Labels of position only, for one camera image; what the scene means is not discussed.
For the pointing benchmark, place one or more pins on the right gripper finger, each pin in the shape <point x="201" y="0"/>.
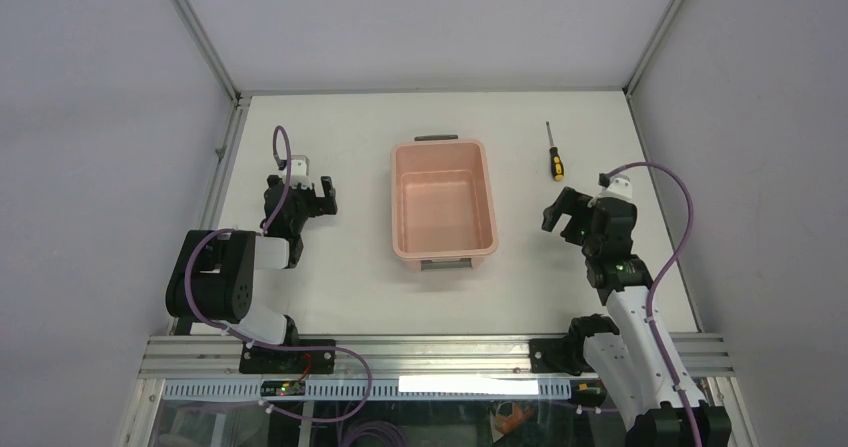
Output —
<point x="580" y="213"/>
<point x="563" y="205"/>

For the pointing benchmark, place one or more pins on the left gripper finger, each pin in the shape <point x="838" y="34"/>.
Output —
<point x="325" y="202"/>
<point x="273" y="181"/>

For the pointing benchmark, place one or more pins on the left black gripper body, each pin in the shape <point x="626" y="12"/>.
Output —
<point x="303" y="197"/>

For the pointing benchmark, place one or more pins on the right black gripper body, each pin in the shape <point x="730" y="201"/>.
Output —
<point x="582" y="219"/>

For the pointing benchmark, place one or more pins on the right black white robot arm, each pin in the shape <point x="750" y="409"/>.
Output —
<point x="629" y="347"/>

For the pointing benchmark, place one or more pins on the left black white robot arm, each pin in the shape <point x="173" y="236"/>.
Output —
<point x="213" y="278"/>

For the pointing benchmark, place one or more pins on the yellow black screwdriver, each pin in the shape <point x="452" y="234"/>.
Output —
<point x="555" y="162"/>

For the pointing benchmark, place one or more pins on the pink plastic bin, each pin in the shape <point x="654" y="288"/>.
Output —
<point x="442" y="208"/>

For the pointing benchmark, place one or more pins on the orange object under table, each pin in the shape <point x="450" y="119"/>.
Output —
<point x="508" y="416"/>

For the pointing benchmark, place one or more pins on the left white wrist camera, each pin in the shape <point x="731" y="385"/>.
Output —
<point x="298" y="167"/>

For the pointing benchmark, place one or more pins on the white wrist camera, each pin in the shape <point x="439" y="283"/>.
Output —
<point x="615" y="186"/>
<point x="298" y="167"/>

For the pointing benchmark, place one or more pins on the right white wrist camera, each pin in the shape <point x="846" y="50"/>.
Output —
<point x="615" y="186"/>

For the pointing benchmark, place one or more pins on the left aluminium frame post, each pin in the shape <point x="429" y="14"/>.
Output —
<point x="226" y="147"/>

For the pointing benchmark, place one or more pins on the aluminium frame post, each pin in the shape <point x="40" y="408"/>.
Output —
<point x="226" y="147"/>
<point x="631" y="92"/>

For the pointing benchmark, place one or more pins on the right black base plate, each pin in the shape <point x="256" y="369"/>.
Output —
<point x="557" y="355"/>

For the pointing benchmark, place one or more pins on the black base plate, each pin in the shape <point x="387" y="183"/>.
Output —
<point x="319" y="358"/>
<point x="557" y="355"/>

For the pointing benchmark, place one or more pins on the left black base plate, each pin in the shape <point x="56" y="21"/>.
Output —
<point x="319" y="358"/>

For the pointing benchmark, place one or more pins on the aluminium front rail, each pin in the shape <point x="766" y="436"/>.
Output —
<point x="356" y="356"/>

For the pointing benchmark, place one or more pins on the slotted white cable duct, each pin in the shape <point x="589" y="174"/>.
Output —
<point x="404" y="388"/>

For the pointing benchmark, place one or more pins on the right aluminium frame post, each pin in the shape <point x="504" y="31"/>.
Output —
<point x="631" y="92"/>

